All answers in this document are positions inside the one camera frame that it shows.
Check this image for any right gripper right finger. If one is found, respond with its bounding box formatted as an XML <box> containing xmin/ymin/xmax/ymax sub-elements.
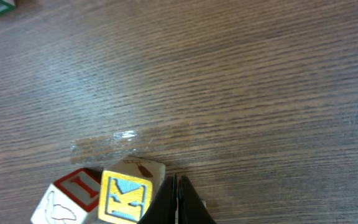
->
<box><xmin>178</xmin><ymin>175</ymin><xmax>216</xmax><ymax>224</ymax></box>

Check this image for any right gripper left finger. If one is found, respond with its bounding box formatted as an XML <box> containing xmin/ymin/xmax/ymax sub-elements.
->
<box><xmin>138</xmin><ymin>174</ymin><xmax>177</xmax><ymax>224</ymax></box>

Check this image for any yellow top wooden block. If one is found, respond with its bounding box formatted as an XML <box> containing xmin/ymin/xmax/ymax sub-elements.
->
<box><xmin>98</xmin><ymin>156</ymin><xmax>166</xmax><ymax>224</ymax></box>

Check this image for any white block moved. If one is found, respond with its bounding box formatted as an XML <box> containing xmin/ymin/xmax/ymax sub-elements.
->
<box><xmin>30</xmin><ymin>167</ymin><xmax>102</xmax><ymax>224</ymax></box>

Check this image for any clear tape strip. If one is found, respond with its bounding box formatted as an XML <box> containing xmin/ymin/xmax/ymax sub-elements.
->
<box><xmin>70</xmin><ymin>130</ymin><xmax>154</xmax><ymax>164</ymax></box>

